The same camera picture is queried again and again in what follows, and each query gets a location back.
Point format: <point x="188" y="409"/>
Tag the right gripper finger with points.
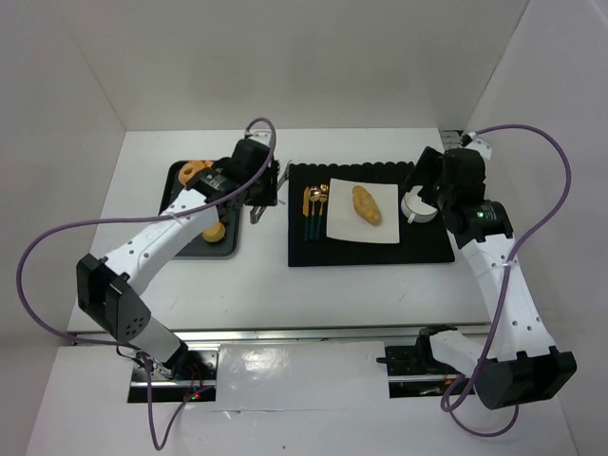
<point x="428" y="192"/>
<point x="426" y="171"/>

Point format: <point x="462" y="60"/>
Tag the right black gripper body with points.
<point x="425" y="168"/>

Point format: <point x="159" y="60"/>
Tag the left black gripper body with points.
<point x="271" y="185"/>

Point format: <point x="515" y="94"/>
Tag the steel tongs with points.
<point x="283" y="175"/>

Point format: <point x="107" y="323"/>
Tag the long bread roll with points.
<point x="365" y="206"/>

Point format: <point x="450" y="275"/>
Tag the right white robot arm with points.
<point x="520" y="362"/>

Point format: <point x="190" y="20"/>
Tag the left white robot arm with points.
<point x="109" y="288"/>

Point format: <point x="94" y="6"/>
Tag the round bread roll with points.
<point x="215" y="233"/>

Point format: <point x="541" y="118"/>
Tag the white round cup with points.
<point x="414" y="209"/>

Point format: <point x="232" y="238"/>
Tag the black baking tray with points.
<point x="197" y="247"/>

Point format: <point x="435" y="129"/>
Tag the black placemat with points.
<point x="426" y="243"/>

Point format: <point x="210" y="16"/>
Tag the white square plate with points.
<point x="343" y="223"/>

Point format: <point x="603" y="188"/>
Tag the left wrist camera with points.
<point x="249" y="154"/>

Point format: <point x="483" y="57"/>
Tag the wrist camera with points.
<point x="249" y="154"/>
<point x="474" y="141"/>

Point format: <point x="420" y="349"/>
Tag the gold knife teal handle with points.
<point x="306" y="211"/>

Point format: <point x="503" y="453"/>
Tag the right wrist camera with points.
<point x="474" y="141"/>

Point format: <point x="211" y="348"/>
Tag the gold spoon teal handle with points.
<point x="314" y="196"/>

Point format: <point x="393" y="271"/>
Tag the glazed ring doughnut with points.
<point x="189" y="170"/>

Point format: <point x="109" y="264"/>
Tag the aluminium table rail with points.
<point x="285" y="335"/>

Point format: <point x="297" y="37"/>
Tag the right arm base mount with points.
<point x="413" y="372"/>

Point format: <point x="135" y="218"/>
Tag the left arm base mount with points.
<point x="195" y="381"/>

